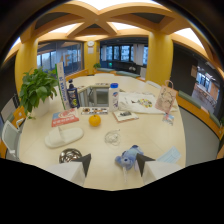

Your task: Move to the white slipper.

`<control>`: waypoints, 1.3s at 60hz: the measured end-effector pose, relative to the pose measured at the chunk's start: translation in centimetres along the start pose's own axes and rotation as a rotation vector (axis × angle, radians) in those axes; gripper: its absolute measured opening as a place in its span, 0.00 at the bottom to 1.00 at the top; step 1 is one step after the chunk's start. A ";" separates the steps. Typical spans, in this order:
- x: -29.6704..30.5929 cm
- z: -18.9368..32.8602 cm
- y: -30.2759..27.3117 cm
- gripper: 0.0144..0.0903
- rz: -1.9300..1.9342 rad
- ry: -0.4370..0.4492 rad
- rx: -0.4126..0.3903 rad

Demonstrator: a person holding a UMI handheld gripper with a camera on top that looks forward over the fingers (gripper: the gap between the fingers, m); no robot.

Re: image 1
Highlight white slipper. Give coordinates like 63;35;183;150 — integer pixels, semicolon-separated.
44;126;85;149

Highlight metal bowl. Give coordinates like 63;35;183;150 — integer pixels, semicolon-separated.
58;148;83;164

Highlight light blue face mask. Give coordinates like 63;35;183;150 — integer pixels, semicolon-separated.
156;146;183;165

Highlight blue plush toy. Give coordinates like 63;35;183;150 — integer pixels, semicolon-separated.
114;144;145;172

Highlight small clear packet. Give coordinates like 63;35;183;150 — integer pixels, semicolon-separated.
162;113;175;126

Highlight red and white booklet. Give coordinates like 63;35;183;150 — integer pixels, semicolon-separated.
51;107;81;128

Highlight orange round fruit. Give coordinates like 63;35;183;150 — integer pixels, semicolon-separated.
88;114;102;128

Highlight small picture card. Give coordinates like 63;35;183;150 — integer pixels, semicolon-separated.
112;109;140;123

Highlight flat paint palette box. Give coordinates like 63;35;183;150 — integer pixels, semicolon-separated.
80;106;110;116

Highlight white printed tote bag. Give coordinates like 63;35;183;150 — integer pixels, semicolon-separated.
117;91;179;115

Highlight white chair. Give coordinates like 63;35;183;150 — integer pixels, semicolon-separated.
1;119;22;161

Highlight pink patterned paper bag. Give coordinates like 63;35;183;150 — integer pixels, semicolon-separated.
154;79;179;115

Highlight dark blue bottle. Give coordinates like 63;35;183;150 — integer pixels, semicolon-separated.
66;79;81;110

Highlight white bottle blue cap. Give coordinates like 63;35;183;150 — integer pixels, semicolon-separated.
108;82;120;112

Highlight tall white green box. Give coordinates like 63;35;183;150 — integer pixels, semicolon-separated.
54;61;72;111

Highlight green potted plant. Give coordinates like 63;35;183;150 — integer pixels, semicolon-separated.
17;67;59;120

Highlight coiled white cable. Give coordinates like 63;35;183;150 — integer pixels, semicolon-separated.
104;129;122;147

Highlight table centre cable box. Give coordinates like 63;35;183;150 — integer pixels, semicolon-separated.
77;82;111;108

